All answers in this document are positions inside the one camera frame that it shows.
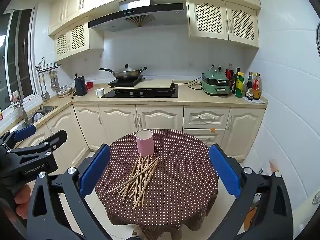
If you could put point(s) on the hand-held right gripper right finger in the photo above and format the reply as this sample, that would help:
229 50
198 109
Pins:
225 170

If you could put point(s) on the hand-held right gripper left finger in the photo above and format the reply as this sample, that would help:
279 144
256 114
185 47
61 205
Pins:
96 170

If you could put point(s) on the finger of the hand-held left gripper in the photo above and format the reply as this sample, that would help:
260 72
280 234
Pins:
55 140
23 133

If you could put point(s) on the pile of wooden chopsticks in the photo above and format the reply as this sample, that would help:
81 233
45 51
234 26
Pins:
140 177

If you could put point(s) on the pink cup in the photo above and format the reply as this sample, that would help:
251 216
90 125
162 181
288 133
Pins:
145 145

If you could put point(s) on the person's left hand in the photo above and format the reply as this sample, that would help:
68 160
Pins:
22 200

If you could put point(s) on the metal faucet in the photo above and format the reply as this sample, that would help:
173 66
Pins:
23 110

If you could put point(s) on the steel sink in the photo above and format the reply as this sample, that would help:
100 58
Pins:
46 110

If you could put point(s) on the cream drawer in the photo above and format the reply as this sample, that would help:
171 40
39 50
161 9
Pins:
217 135
206 117

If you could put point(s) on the hanging metal spatula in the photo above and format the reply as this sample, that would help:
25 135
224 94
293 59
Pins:
43 95

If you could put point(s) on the brown dotted tablecloth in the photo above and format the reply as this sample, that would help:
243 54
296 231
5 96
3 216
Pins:
180 180

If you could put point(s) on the stack of bowls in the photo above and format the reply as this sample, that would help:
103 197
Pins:
63 93

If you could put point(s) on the cream lower cabinets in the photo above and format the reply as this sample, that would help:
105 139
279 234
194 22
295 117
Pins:
117 125

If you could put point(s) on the hanging metal ladle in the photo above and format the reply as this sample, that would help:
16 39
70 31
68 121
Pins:
52 85

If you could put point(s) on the black kettle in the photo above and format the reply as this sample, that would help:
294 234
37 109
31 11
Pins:
80 87

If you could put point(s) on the red container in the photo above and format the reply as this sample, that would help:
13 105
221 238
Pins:
89 85

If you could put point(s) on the white mug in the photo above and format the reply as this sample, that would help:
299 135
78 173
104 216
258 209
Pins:
100 93

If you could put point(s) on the white paper sheet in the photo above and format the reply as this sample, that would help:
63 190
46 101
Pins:
258 101

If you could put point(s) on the window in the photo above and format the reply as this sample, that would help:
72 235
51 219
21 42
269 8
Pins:
20 55

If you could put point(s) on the beige countertop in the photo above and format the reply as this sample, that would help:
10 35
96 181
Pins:
190 97

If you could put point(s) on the green electric cooker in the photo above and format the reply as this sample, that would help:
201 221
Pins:
216 85

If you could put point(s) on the black induction cooker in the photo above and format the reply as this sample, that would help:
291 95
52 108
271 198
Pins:
120 83

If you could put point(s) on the dark soy sauce bottle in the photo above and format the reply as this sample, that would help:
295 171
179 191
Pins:
249 86

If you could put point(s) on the red label sauce bottle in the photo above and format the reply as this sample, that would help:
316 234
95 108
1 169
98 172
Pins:
256 87

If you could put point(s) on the dark glass bottle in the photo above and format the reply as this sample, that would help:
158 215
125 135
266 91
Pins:
236 80

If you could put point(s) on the steel wok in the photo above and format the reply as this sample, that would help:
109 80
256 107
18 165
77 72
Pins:
125 75

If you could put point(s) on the black gas hob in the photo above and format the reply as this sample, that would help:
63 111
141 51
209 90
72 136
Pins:
160 93

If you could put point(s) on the glass wok lid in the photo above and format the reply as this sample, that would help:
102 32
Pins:
128 69

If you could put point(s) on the small lattice door cabinet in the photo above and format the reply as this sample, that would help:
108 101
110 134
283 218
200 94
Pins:
77 37

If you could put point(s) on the wide lattice door cabinet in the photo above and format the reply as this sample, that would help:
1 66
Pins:
220 20

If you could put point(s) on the range hood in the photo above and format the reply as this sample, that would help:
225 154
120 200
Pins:
140 11

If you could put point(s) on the metal wall rack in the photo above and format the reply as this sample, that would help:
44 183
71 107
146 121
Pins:
50 67

